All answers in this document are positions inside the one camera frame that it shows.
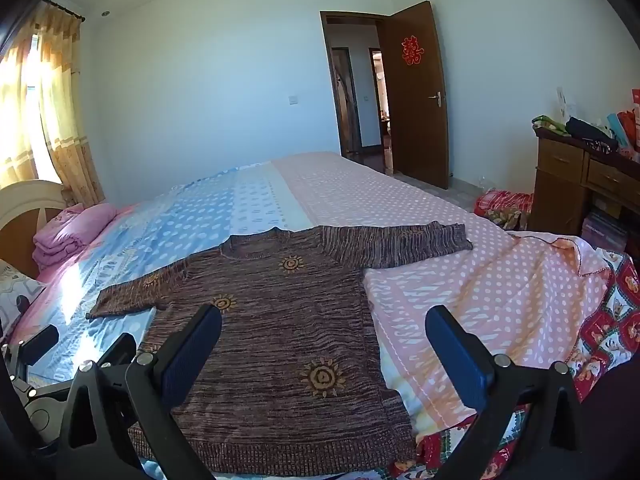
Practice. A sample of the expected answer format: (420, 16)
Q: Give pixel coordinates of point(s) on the red paper door decoration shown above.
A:
(412, 50)

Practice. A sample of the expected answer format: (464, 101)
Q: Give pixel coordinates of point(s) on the red patterned quilt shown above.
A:
(615, 320)

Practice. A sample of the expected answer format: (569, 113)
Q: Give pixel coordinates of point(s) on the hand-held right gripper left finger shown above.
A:
(192, 350)

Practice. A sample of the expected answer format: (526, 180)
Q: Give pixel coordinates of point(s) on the brown knit sweater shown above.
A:
(280, 320)

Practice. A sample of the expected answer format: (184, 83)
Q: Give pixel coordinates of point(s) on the brown wooden door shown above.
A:
(415, 125)

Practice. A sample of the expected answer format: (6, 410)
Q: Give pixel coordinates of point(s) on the black cloth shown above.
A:
(590, 129)

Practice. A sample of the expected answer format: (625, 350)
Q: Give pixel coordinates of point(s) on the green patterned cloth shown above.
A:
(547, 124)

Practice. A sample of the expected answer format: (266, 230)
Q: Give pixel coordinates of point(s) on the printed pillow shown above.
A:
(20, 295)

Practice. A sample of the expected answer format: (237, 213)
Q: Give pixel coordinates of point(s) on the red cloth pile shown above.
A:
(502, 207)

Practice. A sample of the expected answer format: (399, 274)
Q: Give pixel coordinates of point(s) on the yellow patterned curtain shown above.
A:
(60, 125)

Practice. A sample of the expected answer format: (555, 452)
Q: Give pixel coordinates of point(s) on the folded pink blanket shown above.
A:
(70, 240)

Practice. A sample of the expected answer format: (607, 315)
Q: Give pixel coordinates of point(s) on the polka-dot bedsheet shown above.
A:
(425, 220)

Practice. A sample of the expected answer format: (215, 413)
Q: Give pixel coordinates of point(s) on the dark curtain rod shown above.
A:
(67, 11)

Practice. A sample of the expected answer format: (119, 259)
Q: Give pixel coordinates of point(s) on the cream wooden headboard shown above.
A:
(20, 230)

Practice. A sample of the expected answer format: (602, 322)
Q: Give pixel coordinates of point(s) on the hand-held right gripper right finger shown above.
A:
(457, 355)

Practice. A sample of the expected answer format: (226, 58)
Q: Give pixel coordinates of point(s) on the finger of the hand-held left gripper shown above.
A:
(117, 352)
(41, 342)

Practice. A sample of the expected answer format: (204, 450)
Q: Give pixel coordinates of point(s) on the red boxes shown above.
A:
(630, 122)

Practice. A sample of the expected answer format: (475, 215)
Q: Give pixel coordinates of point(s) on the brown wooden desk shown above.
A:
(555, 185)

